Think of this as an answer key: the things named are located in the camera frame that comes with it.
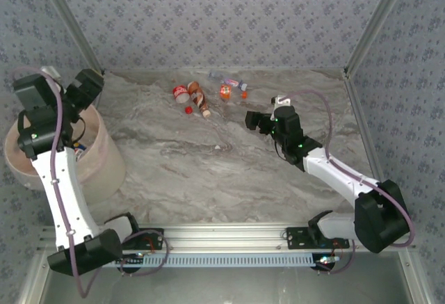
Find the left aluminium frame post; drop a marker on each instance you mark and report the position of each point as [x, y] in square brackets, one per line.
[72, 22]

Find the red cola label bottle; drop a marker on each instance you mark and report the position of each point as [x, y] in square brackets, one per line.
[180, 92]

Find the round pink plastic bin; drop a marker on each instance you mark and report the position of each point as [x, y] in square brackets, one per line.
[104, 165]

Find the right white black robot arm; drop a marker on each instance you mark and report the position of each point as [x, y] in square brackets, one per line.
[333, 175]

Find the right aluminium frame post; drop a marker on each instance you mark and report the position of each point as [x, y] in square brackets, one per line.
[376, 22]

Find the aluminium frame post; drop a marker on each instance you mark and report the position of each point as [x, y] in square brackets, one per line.
[376, 22]
[72, 22]

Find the brown label drink bottle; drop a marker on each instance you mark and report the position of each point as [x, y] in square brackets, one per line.
[196, 95]

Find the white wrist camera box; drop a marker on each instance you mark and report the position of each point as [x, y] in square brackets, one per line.
[50, 73]
[280, 100]

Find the blue yellow label soda bottle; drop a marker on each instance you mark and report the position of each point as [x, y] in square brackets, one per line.
[80, 146]

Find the right small black controller board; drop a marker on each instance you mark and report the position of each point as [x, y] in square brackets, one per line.
[327, 266]

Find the aluminium mounting rail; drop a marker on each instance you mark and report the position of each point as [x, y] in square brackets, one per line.
[222, 238]

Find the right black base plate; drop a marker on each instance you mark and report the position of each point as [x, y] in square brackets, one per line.
[299, 238]

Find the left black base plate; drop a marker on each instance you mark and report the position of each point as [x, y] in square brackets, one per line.
[153, 236]

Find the clear bottle purple label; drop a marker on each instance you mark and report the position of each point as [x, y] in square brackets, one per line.
[231, 81]

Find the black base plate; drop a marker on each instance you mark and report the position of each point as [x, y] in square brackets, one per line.
[299, 238]
[153, 236]

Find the small orange label bottle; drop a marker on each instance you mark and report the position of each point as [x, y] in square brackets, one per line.
[225, 91]

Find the small black controller board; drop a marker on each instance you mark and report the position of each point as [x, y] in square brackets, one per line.
[130, 265]
[327, 266]

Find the left small black controller board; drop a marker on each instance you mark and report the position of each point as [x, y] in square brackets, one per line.
[130, 265]

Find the grey sheet metal panel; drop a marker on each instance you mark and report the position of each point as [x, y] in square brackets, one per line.
[222, 286]

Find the right aluminium table rail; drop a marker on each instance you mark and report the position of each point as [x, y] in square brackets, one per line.
[359, 109]

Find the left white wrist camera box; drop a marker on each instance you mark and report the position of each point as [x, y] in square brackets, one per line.
[50, 73]

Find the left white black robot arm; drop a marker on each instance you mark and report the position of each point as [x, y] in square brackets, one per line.
[66, 192]

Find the red bottle cap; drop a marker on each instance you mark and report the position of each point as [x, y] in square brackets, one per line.
[188, 110]

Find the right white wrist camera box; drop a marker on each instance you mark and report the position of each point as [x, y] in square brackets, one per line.
[280, 100]

